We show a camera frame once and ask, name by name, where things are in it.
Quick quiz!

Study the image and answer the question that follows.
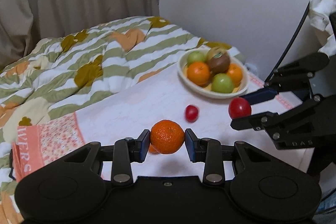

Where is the brown kiwi with sticker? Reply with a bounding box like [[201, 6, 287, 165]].
[[207, 52, 231, 74]]

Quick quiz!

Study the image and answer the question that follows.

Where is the striped floral duvet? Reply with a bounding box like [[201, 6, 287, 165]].
[[0, 16, 246, 224]]

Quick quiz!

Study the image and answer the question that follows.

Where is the pink floral towel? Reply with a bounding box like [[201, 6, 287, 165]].
[[13, 66, 312, 180]]

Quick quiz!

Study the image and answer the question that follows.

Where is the small mandarin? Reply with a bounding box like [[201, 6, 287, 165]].
[[148, 144, 159, 155], [150, 120, 185, 155]]

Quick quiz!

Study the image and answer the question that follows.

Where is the yellow brown pear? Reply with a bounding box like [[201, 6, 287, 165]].
[[206, 47, 227, 62]]

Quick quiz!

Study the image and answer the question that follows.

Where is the green apple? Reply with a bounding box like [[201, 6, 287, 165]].
[[211, 73, 235, 93], [187, 51, 206, 65]]

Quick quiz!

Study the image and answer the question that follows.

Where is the red cherry tomato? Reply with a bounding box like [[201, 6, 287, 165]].
[[228, 97, 252, 119], [185, 105, 199, 123]]

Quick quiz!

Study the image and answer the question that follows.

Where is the cream oval bowl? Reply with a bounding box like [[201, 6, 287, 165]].
[[178, 48, 249, 99]]

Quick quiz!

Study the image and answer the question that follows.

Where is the white cloth hanging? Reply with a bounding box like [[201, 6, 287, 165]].
[[309, 0, 335, 57]]

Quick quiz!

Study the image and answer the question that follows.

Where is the black cable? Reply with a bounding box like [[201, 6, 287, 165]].
[[264, 0, 316, 83]]

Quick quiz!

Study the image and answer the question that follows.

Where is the large orange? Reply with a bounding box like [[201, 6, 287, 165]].
[[187, 61, 211, 86], [226, 63, 243, 87]]

